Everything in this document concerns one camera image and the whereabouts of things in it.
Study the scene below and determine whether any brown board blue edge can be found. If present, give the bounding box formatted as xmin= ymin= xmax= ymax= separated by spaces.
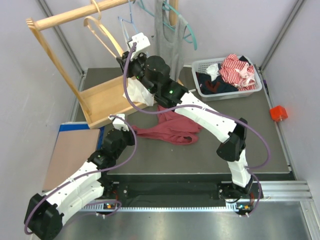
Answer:
xmin=42 ymin=122 xmax=105 ymax=192

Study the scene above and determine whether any white garment on hanger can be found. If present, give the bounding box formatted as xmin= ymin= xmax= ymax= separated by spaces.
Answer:
xmin=126 ymin=77 xmax=154 ymax=107

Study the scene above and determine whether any grey tank top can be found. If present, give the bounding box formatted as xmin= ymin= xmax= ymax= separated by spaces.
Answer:
xmin=154 ymin=0 xmax=188 ymax=82

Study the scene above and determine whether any white laundry basket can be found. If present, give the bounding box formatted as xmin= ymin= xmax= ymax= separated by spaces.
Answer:
xmin=191 ymin=57 xmax=263 ymax=102

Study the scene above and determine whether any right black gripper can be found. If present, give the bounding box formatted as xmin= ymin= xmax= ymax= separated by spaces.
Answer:
xmin=116 ymin=50 xmax=157 ymax=96

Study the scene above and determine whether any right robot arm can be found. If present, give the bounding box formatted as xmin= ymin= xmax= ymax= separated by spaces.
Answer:
xmin=116 ymin=51 xmax=253 ymax=200

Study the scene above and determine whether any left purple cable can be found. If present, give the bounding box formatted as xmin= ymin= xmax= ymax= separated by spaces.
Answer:
xmin=23 ymin=114 xmax=138 ymax=235

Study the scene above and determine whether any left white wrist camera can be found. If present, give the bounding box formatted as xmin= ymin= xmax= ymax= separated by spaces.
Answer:
xmin=108 ymin=113 xmax=130 ymax=132

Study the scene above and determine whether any blue wire hanger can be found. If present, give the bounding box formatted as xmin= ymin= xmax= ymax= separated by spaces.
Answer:
xmin=117 ymin=0 xmax=139 ymax=42

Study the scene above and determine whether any white garment in basket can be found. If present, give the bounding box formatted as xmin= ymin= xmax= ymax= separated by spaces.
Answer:
xmin=205 ymin=63 xmax=221 ymax=82

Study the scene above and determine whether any dark navy garment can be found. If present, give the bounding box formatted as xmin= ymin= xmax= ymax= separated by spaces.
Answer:
xmin=195 ymin=72 xmax=239 ymax=95

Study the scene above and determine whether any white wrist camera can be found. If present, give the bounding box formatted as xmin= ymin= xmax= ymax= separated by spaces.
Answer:
xmin=108 ymin=113 xmax=130 ymax=132
xmin=127 ymin=32 xmax=151 ymax=61

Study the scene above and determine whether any red tank top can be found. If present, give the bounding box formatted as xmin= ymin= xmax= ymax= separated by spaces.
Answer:
xmin=132 ymin=111 xmax=203 ymax=145

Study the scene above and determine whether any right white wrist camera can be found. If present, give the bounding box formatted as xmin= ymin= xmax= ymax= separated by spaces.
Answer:
xmin=127 ymin=32 xmax=151 ymax=61

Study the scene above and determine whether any orange red block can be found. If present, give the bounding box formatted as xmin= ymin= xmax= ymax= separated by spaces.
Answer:
xmin=269 ymin=105 xmax=288 ymax=122

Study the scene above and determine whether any red white striped garment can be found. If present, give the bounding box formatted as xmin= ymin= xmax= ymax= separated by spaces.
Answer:
xmin=219 ymin=54 xmax=257 ymax=91

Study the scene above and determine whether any wooden clothes hanger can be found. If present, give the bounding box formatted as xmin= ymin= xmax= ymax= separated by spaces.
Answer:
xmin=83 ymin=0 xmax=124 ymax=58

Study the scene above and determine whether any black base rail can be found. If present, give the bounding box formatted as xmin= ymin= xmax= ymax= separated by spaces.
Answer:
xmin=101 ymin=173 xmax=264 ymax=208

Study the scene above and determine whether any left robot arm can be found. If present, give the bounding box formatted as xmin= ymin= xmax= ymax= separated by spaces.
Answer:
xmin=23 ymin=125 xmax=137 ymax=240

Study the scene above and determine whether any wooden clothes rack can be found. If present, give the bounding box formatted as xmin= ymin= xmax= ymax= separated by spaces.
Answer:
xmin=25 ymin=0 xmax=185 ymax=130

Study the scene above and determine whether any teal plastic hanger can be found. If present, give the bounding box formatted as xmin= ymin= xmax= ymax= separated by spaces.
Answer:
xmin=136 ymin=0 xmax=198 ymax=51

